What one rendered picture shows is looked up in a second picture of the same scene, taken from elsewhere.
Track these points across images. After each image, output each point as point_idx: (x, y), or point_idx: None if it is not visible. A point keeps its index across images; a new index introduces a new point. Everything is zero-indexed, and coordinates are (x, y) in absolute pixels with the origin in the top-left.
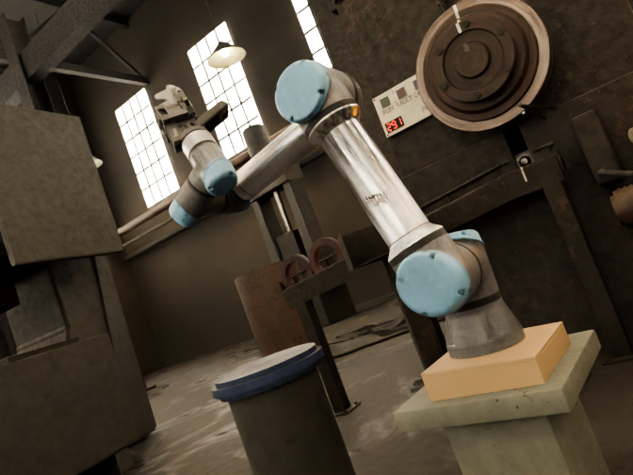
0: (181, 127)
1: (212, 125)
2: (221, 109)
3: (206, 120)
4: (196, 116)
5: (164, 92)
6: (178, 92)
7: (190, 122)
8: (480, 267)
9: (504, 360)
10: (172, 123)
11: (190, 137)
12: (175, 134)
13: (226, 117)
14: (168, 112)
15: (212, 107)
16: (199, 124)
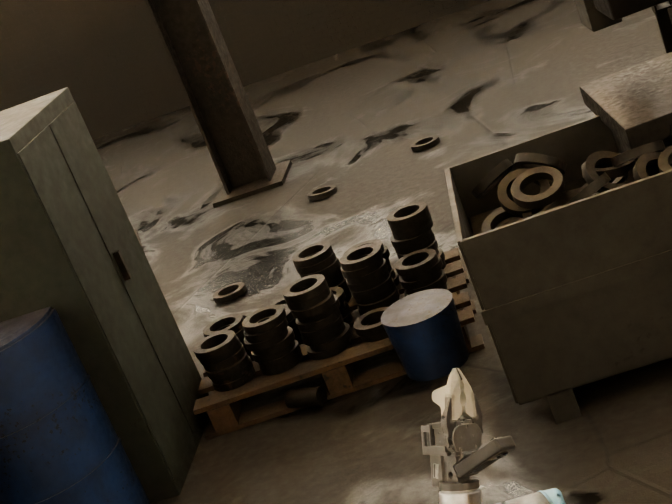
0: (446, 463)
1: (485, 465)
2: (490, 457)
3: (469, 470)
4: (461, 456)
5: (441, 393)
6: (441, 421)
7: (454, 462)
8: None
9: None
10: (437, 455)
11: (440, 500)
12: (436, 475)
13: (509, 451)
14: (430, 444)
15: (480, 451)
16: (459, 474)
